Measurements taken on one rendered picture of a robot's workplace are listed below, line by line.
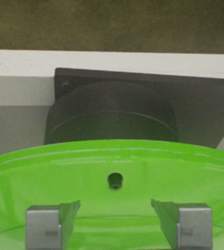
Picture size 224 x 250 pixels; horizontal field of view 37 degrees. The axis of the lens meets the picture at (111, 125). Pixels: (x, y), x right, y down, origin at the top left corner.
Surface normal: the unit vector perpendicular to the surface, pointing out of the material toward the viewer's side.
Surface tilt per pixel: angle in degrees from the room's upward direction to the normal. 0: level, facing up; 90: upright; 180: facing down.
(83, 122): 90
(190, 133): 0
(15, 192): 25
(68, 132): 90
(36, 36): 0
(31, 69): 90
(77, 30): 0
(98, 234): 17
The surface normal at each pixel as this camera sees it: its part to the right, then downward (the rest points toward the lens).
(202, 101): 0.01, 0.81
